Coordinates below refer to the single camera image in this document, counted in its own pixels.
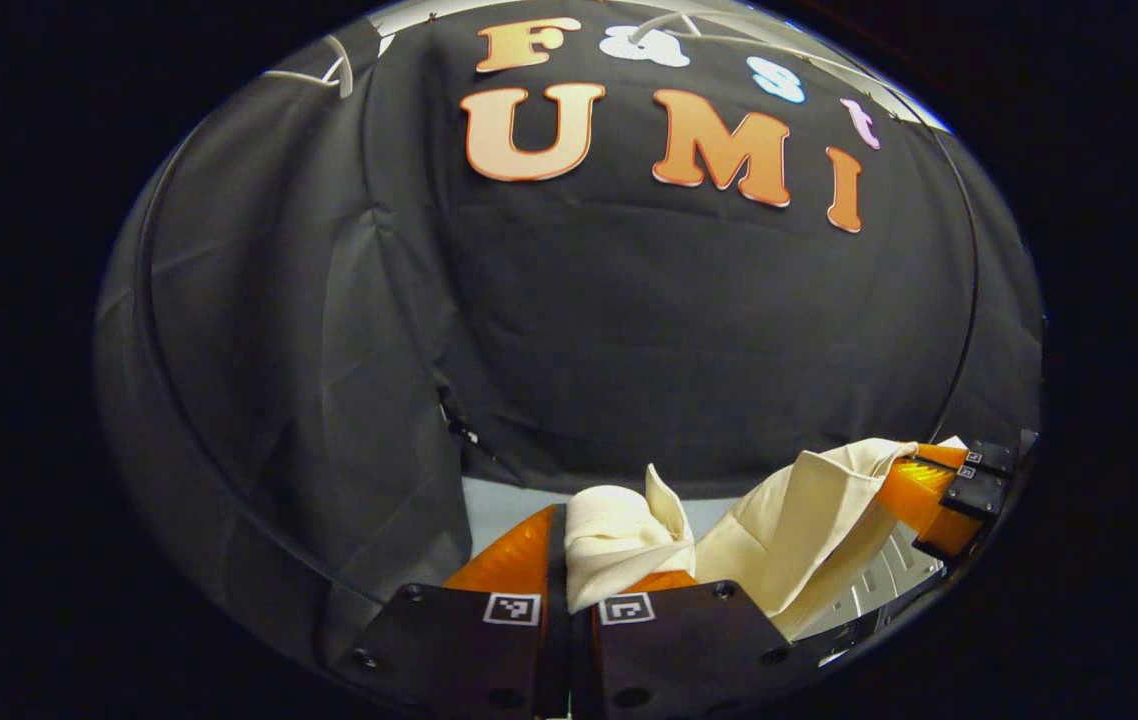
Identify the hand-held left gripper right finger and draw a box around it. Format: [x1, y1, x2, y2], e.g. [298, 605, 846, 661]
[571, 568, 798, 720]

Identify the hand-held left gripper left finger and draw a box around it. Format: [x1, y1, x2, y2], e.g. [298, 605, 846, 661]
[347, 503, 572, 720]

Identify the cream button shirt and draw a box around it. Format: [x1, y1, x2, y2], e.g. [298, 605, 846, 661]
[564, 437, 970, 641]

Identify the white plastic clothes hanger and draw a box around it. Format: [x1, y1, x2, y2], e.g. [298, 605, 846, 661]
[262, 35, 357, 101]
[627, 8, 930, 123]

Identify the white slatted plastic object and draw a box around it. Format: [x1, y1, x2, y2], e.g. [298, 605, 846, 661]
[799, 520, 945, 651]

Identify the black backdrop cloth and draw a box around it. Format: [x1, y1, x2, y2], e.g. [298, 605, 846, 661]
[94, 0, 1045, 681]

